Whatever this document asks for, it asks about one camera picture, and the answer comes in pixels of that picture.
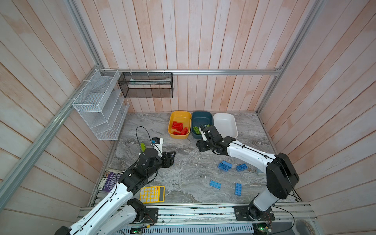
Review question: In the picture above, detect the green lego brick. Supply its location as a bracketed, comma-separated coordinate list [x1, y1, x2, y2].
[193, 126, 200, 135]

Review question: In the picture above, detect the green lego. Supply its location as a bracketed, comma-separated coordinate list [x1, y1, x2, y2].
[140, 143, 146, 152]

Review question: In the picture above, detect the blue lego brick small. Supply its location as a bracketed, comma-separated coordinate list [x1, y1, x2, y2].
[236, 164, 248, 172]

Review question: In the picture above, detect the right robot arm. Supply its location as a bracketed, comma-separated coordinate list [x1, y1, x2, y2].
[196, 126, 299, 220]

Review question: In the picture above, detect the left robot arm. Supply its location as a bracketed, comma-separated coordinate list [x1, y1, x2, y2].
[55, 148, 176, 235]

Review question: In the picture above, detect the teal plastic bin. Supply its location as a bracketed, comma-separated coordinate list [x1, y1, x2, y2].
[191, 111, 213, 139]

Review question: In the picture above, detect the white plastic bin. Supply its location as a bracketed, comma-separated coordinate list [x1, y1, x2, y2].
[213, 113, 238, 139]

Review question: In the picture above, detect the yellow plastic bin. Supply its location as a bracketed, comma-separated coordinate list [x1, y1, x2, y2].
[168, 111, 192, 140]

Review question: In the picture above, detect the yellow calculator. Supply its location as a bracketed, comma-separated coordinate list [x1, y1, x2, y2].
[139, 186, 165, 204]

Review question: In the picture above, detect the purple book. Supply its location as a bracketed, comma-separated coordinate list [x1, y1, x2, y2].
[97, 168, 122, 193]

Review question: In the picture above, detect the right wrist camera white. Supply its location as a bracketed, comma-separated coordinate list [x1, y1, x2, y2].
[199, 126, 207, 141]

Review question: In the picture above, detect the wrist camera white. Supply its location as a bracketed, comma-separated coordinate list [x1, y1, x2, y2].
[199, 126, 207, 141]
[152, 137, 163, 153]

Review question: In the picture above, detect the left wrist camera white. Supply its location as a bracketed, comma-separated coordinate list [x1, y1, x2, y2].
[152, 137, 163, 153]

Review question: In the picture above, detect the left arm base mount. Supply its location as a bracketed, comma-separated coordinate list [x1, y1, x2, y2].
[133, 208, 159, 224]

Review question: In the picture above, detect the black wire mesh basket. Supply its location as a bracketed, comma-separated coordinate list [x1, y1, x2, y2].
[118, 71, 174, 99]

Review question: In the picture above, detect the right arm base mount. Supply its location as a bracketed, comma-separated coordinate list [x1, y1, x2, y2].
[233, 205, 275, 221]

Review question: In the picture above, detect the white wire mesh shelf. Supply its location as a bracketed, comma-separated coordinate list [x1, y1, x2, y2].
[73, 69, 129, 141]

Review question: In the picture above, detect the aluminium front rail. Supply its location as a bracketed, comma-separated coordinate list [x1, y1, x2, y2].
[77, 202, 318, 227]

